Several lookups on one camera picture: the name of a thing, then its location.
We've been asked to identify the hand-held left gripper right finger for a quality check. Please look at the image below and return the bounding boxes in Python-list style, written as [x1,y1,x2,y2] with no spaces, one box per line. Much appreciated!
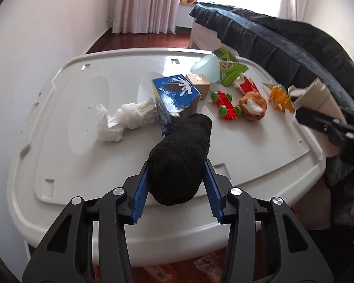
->
[204,159,334,283]

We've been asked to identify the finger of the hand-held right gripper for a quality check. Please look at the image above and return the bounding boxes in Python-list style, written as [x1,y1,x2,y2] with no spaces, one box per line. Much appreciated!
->
[296,107,347,142]

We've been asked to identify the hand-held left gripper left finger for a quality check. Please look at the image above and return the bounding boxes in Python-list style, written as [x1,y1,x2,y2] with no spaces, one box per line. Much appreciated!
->
[22,159,151,283]

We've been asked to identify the beige paper carton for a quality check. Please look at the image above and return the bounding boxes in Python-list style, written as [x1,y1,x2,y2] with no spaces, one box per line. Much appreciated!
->
[287,78,344,157]

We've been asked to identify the black sock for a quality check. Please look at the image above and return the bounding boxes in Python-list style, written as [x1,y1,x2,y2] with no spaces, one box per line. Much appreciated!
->
[148,113,212,206]

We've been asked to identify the green snack wrapper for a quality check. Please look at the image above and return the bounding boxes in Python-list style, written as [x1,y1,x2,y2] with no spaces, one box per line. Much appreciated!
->
[214,46,249,87]

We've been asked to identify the orange toy dinosaur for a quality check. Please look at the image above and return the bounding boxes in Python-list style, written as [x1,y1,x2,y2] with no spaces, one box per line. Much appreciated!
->
[262,82,296,114]

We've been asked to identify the clear printed snack wrapper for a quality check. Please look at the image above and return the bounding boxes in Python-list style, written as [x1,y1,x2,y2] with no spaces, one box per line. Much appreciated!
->
[194,252,220,282]

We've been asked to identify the crumpled white tissue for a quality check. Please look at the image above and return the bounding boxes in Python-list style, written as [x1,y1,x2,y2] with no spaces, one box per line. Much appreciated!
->
[95,98,157,142]

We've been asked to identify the crushed red white carton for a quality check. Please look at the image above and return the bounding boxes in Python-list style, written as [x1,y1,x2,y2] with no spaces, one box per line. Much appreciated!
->
[234,75,263,95]

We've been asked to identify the dark blue blanket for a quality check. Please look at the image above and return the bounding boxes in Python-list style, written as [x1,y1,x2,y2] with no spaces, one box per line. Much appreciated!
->
[189,2,354,189]

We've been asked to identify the red toy car green wheels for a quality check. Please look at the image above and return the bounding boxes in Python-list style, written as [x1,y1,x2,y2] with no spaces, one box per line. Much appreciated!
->
[211,91,243,120]

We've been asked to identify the blue milk carton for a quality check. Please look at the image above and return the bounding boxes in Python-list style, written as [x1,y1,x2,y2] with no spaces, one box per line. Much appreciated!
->
[152,75,202,137]

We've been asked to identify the small brown cardboard box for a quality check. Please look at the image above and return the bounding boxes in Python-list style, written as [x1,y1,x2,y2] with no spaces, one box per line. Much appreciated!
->
[186,73,211,100]

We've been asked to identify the light blue plastic cup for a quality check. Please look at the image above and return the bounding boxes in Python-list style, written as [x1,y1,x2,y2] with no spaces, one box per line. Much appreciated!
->
[190,54,220,84]

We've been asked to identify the white bed frame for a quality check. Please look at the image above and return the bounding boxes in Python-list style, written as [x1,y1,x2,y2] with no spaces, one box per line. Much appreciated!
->
[188,17,225,50]

